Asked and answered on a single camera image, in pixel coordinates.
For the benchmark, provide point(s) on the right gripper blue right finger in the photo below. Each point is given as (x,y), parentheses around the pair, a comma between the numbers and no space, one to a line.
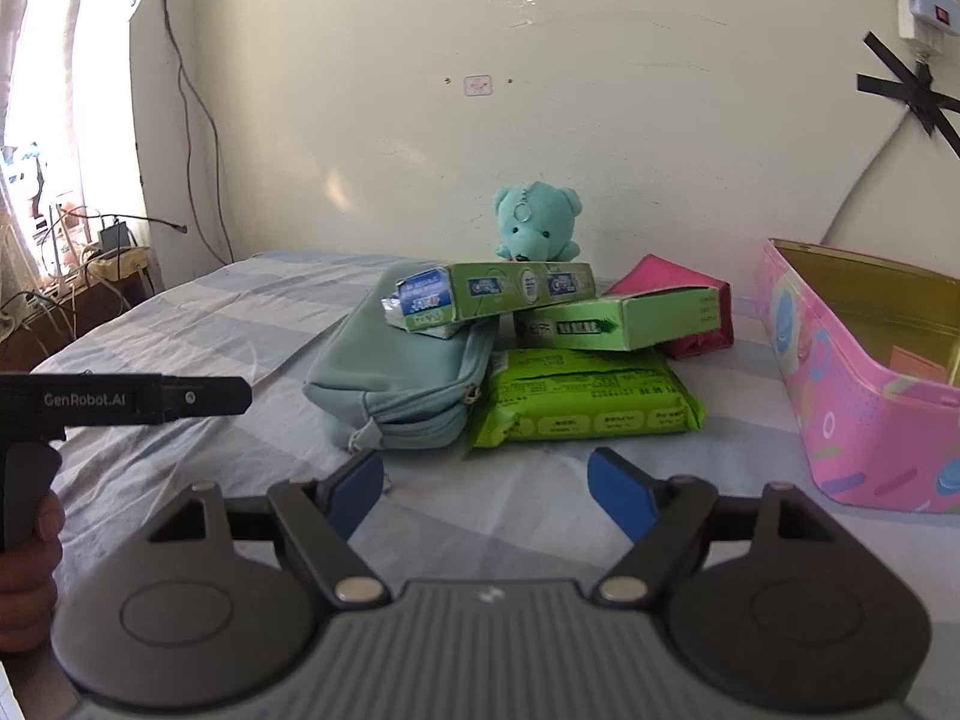
(664,519)

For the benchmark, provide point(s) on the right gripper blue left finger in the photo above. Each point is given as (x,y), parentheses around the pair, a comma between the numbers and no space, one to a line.
(315,520)

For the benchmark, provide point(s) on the person's left hand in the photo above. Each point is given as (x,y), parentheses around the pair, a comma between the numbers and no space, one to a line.
(29,591)

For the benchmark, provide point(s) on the green wet wipes pack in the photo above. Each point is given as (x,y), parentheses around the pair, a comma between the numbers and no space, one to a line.
(532,395)

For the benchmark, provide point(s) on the black router on shelf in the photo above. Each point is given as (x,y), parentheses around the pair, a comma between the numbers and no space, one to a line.
(114,236)

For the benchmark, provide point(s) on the green medicine box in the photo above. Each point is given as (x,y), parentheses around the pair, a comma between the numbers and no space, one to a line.
(616,325)

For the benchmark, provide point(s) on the long green toothpaste box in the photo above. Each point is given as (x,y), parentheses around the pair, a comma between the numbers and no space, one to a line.
(449,295)

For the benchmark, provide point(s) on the pink tin box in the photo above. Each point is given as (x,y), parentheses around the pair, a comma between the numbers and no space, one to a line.
(873,438)

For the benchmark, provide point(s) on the red card in tin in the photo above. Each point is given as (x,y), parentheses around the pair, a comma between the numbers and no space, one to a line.
(905,362)

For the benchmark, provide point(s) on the teal teddy bear plush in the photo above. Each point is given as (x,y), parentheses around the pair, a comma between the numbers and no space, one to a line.
(535,223)

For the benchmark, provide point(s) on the black tape cross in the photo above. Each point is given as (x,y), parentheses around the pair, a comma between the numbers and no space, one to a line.
(911,86)

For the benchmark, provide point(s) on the wall sticker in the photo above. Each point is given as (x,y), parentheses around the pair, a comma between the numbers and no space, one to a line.
(476,86)

